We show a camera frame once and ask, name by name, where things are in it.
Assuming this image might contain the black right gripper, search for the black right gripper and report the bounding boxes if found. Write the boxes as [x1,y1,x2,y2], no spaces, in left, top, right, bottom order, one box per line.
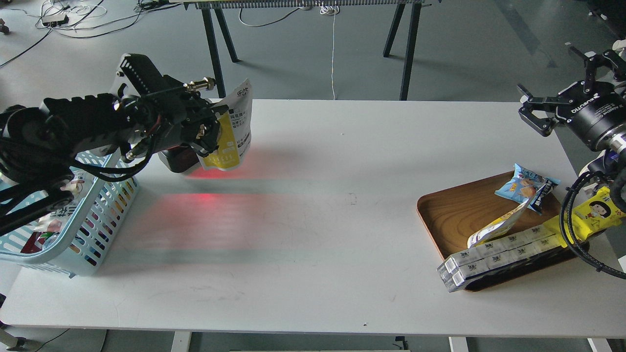
[517,45,626,152]

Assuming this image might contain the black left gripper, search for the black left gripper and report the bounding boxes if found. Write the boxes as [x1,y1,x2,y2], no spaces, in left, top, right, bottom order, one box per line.
[115,53,229,160]

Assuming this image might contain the yellow chickpea snack pouch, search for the yellow chickpea snack pouch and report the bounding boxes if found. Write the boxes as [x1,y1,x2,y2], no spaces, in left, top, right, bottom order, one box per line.
[200,79,253,171]

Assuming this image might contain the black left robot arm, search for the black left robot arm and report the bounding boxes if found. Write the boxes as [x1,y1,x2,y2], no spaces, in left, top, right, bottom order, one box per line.
[1,53,228,235]

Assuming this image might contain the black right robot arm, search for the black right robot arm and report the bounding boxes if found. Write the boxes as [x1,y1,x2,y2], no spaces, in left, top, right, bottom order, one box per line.
[518,43,626,279]

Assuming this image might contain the blue snack packet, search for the blue snack packet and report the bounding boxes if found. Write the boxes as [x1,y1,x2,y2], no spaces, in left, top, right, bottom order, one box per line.
[494,163,561,215]

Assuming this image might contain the yellow cartoon face snack bag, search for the yellow cartoon face snack bag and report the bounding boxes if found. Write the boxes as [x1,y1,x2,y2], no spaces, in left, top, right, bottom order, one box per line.
[572,186,625,242]

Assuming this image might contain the white yellow snack pouch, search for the white yellow snack pouch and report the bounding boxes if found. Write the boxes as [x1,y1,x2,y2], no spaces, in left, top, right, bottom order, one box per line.
[467,198,532,249]

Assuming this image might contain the light blue plastic basket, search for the light blue plastic basket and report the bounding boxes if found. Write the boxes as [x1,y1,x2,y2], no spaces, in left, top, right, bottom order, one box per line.
[0,177,139,278]

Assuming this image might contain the red white snack bag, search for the red white snack bag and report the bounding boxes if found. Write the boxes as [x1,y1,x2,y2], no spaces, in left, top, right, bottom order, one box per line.
[21,169,95,254]

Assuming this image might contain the long clear boxed snack pack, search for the long clear boxed snack pack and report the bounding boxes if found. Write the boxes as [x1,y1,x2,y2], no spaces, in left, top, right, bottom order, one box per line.
[437,225,569,292]

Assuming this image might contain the black barcode scanner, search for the black barcode scanner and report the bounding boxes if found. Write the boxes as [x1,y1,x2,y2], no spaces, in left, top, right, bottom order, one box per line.
[157,146,200,173]

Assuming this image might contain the brown wooden tray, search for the brown wooden tray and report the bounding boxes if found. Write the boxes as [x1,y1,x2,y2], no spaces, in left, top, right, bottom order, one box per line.
[417,171,575,292]

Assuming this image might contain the black trestle table frame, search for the black trestle table frame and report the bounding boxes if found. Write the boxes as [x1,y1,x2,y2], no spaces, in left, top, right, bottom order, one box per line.
[184,0,425,100]

